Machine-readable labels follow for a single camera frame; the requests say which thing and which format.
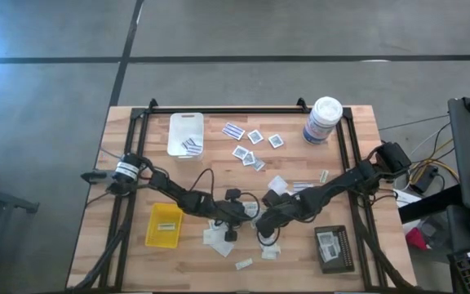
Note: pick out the green striped white packet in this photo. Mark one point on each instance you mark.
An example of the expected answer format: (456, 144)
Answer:
(166, 225)

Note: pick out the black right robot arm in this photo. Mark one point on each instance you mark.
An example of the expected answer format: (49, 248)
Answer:
(341, 179)

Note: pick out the black power adapter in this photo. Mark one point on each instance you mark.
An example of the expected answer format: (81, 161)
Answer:
(422, 179)

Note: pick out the white plastic bin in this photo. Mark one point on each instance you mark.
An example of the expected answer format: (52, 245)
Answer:
(186, 128)

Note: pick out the white disinfectant wipes canister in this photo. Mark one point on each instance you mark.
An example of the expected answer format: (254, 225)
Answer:
(322, 118)

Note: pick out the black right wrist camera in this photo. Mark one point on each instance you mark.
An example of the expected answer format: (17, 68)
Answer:
(271, 198)

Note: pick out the black plastic basket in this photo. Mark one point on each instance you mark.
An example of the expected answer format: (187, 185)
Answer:
(333, 267)

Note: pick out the long white bandage packet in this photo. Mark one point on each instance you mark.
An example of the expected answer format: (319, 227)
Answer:
(302, 186)

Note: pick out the white box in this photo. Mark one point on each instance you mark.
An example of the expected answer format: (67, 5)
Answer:
(406, 198)

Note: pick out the red object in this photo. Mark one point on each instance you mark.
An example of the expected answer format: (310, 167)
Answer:
(416, 239)

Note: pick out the blue striped bandage packet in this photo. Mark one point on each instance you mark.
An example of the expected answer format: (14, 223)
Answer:
(189, 143)
(233, 131)
(194, 150)

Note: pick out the small crumpled white packet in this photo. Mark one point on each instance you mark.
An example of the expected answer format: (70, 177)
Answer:
(244, 264)

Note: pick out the black equipment stand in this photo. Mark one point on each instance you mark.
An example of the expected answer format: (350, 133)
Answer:
(6, 201)

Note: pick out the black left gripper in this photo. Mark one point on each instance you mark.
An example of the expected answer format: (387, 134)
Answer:
(229, 212)

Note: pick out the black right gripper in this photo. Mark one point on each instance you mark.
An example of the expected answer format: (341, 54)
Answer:
(288, 210)

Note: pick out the small pale green packet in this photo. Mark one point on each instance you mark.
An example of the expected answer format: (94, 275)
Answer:
(324, 175)

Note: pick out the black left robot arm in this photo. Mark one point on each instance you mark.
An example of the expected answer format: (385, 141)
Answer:
(169, 190)

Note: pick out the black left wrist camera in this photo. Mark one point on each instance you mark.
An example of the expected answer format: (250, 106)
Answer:
(233, 194)

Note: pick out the yellow plastic basket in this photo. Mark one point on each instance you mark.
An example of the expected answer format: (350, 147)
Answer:
(163, 239)

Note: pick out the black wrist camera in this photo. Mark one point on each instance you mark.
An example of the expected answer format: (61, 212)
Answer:
(271, 198)
(233, 194)

